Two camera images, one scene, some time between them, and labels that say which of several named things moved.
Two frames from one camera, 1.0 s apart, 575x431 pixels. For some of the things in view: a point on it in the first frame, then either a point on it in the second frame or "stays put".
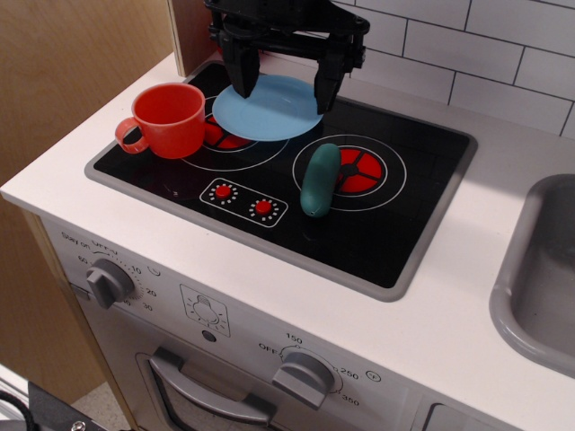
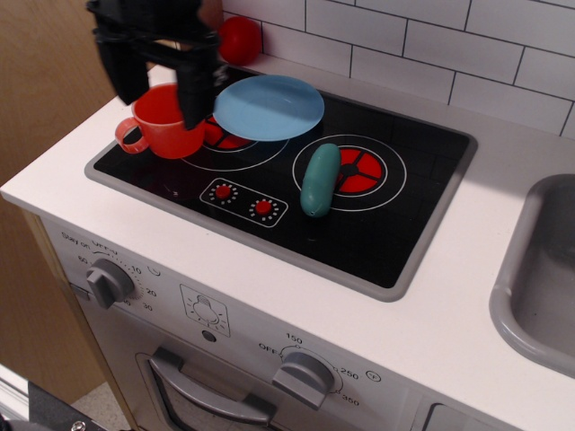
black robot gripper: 319,27 → 188,23
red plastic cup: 172,118 stays put
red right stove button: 263,207 stays put
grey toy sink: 532,304 stays put
